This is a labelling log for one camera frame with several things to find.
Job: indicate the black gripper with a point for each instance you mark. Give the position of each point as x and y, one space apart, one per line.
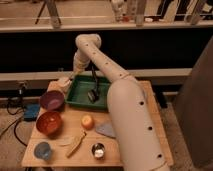
93 94

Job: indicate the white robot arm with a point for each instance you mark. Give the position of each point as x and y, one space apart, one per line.
139 146

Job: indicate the small metal cup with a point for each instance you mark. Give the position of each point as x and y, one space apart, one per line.
98 150

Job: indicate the blue paper cup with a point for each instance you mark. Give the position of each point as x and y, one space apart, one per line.
43 151

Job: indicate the green plastic tray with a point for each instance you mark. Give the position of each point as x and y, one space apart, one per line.
77 95

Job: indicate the orange round fruit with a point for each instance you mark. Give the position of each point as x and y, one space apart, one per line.
87 122

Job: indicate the white crumpled object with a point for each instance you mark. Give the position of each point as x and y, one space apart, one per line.
64 83

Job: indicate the grey cloth piece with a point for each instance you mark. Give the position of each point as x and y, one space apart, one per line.
105 129

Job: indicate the purple bowl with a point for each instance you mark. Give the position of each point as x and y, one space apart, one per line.
52 100

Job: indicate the red-brown bowl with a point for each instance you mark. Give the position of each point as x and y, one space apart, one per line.
49 122

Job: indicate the blue box on floor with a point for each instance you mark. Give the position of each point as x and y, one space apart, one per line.
31 112

